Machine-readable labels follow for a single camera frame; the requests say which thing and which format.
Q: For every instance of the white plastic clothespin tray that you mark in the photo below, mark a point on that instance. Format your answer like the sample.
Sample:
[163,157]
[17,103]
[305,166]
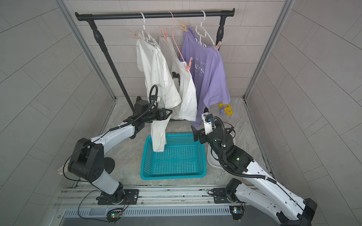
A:
[212,158]

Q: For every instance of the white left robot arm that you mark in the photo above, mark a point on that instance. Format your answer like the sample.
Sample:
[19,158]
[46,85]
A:
[88,160]

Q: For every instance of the purple toy figure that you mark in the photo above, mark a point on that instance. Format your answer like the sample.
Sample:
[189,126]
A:
[222,111]

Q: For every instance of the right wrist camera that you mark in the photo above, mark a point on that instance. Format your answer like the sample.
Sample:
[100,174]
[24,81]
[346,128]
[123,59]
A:
[207,120]

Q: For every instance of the right circuit board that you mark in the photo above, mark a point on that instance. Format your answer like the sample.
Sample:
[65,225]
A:
[237,212]

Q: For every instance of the teal plastic laundry basket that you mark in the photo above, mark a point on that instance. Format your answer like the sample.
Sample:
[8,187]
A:
[182,158]

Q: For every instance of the circuit board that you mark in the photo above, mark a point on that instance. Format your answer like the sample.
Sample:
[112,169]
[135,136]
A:
[114,215]
[237,212]

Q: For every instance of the black round base stand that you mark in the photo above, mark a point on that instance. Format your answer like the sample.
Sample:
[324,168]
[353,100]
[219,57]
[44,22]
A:
[109,164]

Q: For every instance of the purple t-shirt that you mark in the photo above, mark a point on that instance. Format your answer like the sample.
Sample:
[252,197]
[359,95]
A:
[208,74]

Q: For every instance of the white garment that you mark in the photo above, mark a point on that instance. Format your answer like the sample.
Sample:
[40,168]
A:
[151,61]
[187,109]

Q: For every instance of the beige clothespin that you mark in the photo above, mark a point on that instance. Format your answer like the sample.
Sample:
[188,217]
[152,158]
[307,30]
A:
[183,26]

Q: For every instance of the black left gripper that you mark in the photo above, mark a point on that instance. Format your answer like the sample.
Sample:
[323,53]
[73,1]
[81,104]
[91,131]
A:
[162,114]

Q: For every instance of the left circuit board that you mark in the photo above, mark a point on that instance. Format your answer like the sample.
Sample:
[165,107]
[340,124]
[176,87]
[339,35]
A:
[114,215]

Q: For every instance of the yellow plastic triangle toy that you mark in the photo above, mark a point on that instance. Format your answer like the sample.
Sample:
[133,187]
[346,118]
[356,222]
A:
[227,108]

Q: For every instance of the pink clothespin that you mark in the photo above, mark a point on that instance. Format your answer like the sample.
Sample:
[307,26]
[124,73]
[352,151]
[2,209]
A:
[133,34]
[218,45]
[188,65]
[164,32]

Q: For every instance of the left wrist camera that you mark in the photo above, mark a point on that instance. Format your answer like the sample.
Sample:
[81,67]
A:
[154,99]

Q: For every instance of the white plastic hanger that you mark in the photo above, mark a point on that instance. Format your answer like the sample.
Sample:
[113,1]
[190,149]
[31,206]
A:
[146,36]
[202,33]

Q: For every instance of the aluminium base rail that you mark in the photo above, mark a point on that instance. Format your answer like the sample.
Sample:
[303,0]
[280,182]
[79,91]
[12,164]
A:
[144,201]

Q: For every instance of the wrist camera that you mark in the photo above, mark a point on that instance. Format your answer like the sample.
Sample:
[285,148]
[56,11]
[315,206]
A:
[207,120]
[154,99]

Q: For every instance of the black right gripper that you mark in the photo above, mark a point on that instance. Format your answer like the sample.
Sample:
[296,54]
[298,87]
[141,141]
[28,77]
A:
[196,134]

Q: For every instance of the black metal clothes rack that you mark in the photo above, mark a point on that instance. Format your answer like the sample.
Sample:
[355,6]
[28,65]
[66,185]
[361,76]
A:
[91,18]

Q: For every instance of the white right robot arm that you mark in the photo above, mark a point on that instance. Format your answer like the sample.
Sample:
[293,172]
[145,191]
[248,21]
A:
[253,185]

